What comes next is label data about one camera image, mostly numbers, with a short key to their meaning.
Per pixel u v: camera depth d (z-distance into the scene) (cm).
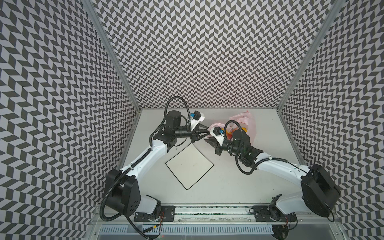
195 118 63
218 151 68
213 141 70
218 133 64
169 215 72
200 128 71
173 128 61
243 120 74
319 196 41
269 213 65
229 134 64
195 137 66
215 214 74
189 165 91
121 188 43
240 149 61
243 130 74
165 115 61
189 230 69
